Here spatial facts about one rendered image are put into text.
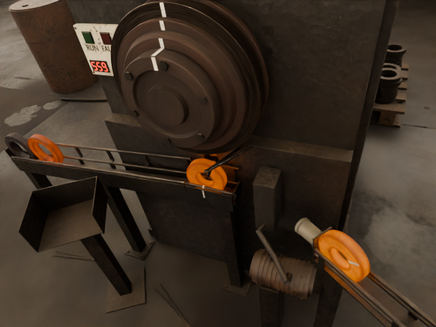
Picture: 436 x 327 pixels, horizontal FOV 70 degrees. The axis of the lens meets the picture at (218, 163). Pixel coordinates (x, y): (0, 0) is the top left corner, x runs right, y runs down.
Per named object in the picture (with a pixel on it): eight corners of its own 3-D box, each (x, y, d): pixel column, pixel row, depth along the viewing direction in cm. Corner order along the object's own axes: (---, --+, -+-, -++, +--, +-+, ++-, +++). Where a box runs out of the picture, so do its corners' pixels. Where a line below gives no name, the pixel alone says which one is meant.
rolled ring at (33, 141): (65, 167, 156) (71, 162, 158) (41, 136, 145) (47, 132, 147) (44, 166, 165) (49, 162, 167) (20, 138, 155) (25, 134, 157)
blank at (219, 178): (181, 163, 120) (178, 169, 118) (211, 152, 110) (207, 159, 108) (205, 191, 126) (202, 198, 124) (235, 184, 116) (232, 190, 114)
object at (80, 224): (98, 279, 174) (31, 191, 126) (146, 267, 175) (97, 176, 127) (95, 316, 158) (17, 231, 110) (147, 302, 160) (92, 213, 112)
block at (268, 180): (263, 206, 126) (261, 162, 110) (282, 211, 123) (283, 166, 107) (254, 227, 119) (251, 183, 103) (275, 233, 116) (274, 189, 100)
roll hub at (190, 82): (146, 130, 102) (117, 45, 83) (226, 145, 91) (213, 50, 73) (137, 141, 98) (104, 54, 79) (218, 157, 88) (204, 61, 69)
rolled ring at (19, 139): (19, 136, 153) (24, 132, 155) (-3, 135, 162) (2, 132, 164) (41, 165, 164) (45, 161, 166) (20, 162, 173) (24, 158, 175)
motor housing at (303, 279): (262, 302, 153) (258, 239, 118) (308, 319, 145) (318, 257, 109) (254, 329, 145) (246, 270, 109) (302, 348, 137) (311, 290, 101)
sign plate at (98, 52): (96, 71, 120) (76, 23, 108) (152, 77, 111) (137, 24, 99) (92, 74, 119) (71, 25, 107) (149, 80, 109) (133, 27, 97)
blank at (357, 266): (337, 268, 99) (329, 274, 98) (318, 225, 97) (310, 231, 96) (379, 283, 85) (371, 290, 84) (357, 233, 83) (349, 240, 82)
